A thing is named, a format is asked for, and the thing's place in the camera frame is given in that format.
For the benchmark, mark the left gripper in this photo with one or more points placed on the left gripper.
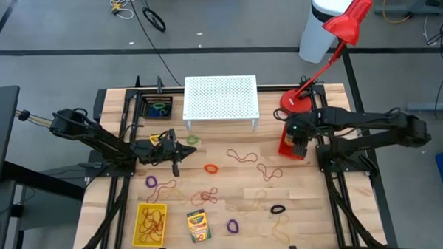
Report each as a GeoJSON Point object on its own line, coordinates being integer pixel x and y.
{"type": "Point", "coordinates": [159, 152]}

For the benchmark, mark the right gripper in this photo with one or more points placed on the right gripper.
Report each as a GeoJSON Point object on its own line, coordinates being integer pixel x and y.
{"type": "Point", "coordinates": [297, 136]}

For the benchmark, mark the yellow rubber band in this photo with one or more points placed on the yellow rubber band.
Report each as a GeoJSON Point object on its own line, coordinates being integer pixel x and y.
{"type": "Point", "coordinates": [243, 211]}
{"type": "Point", "coordinates": [179, 194]}
{"type": "Point", "coordinates": [273, 230]}

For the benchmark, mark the red rubber band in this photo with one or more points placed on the red rubber band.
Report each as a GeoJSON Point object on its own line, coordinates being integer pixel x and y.
{"type": "Point", "coordinates": [154, 193]}
{"type": "Point", "coordinates": [151, 236]}
{"type": "Point", "coordinates": [260, 168]}
{"type": "Point", "coordinates": [233, 155]}
{"type": "Point", "coordinates": [151, 215]}
{"type": "Point", "coordinates": [158, 223]}
{"type": "Point", "coordinates": [209, 195]}

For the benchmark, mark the orange rubber band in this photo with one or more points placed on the orange rubber band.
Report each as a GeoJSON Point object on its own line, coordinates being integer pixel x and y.
{"type": "Point", "coordinates": [192, 199]}

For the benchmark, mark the blue coil wristband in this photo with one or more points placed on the blue coil wristband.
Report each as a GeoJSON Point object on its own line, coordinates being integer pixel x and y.
{"type": "Point", "coordinates": [154, 113]}

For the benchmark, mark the green coil wristband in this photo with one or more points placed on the green coil wristband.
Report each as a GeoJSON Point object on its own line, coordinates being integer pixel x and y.
{"type": "Point", "coordinates": [158, 104]}
{"type": "Point", "coordinates": [187, 139]}

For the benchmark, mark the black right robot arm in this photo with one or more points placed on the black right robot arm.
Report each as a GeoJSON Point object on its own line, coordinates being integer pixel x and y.
{"type": "Point", "coordinates": [354, 118]}

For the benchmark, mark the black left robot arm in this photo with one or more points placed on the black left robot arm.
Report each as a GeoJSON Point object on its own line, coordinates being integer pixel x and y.
{"type": "Point", "coordinates": [96, 136]}

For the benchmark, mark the red desk lamp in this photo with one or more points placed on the red desk lamp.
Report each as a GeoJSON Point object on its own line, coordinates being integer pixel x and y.
{"type": "Point", "coordinates": [294, 99]}

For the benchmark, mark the black desk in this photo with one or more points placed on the black desk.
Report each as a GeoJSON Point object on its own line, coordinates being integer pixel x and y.
{"type": "Point", "coordinates": [0, 132]}

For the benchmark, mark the red plastic basket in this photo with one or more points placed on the red plastic basket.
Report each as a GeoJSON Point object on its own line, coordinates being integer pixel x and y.
{"type": "Point", "coordinates": [282, 150]}

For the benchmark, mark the orange coil wristband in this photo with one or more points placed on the orange coil wristband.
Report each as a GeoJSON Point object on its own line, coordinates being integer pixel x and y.
{"type": "Point", "coordinates": [205, 169]}

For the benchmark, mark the purple coil wristband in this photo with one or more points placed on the purple coil wristband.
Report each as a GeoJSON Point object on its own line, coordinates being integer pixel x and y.
{"type": "Point", "coordinates": [228, 226]}
{"type": "Point", "coordinates": [147, 182]}

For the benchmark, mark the black mesh basket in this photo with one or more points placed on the black mesh basket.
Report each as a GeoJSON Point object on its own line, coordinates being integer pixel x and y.
{"type": "Point", "coordinates": [145, 105]}

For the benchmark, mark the white perforated shelf riser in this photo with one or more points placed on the white perforated shelf riser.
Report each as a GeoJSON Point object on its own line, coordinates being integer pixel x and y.
{"type": "Point", "coordinates": [220, 98]}

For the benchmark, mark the black table clamp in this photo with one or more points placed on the black table clamp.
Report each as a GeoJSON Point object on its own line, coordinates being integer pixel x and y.
{"type": "Point", "coordinates": [138, 83]}
{"type": "Point", "coordinates": [159, 86]}

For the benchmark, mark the black coil wristband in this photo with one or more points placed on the black coil wristband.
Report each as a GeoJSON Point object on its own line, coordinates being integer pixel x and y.
{"type": "Point", "coordinates": [272, 210]}

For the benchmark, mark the white trash bin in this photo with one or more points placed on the white trash bin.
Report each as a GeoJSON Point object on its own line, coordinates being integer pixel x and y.
{"type": "Point", "coordinates": [314, 36]}

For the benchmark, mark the yellow plastic basket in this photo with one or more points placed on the yellow plastic basket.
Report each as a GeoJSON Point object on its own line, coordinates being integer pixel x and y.
{"type": "Point", "coordinates": [137, 244]}

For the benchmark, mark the grey metal bar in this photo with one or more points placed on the grey metal bar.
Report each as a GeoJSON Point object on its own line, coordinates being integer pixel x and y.
{"type": "Point", "coordinates": [431, 107]}

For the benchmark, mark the black desk frame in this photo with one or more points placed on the black desk frame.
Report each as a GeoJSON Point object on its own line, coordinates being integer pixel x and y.
{"type": "Point", "coordinates": [42, 180]}

